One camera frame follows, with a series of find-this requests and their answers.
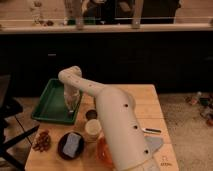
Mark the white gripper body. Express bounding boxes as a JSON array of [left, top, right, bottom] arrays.
[[64, 85, 80, 111]]

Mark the green plastic tray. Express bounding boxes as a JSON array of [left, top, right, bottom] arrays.
[[31, 78, 83, 125]]

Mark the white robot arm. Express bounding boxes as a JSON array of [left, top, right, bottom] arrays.
[[58, 66, 160, 171]]

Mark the small dark metal cup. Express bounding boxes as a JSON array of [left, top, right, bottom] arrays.
[[85, 110, 97, 120]]

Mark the white cup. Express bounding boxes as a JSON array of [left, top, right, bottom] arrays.
[[85, 119, 102, 142]]

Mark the blue grey sponge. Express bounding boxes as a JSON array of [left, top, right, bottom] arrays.
[[63, 133, 81, 158]]

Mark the dark round plate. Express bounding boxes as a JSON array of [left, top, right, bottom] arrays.
[[57, 132, 84, 160]]

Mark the brown nut cluster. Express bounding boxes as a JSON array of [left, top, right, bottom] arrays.
[[33, 131, 51, 152]]

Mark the black chair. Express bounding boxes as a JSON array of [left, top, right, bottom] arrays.
[[0, 75, 38, 171]]

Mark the orange bowl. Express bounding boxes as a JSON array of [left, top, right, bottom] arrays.
[[96, 137, 114, 169]]

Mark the grey triangular cloth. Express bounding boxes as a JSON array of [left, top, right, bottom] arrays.
[[145, 136, 164, 154]]

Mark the black handled brush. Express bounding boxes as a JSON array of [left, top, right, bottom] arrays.
[[141, 128, 161, 134]]

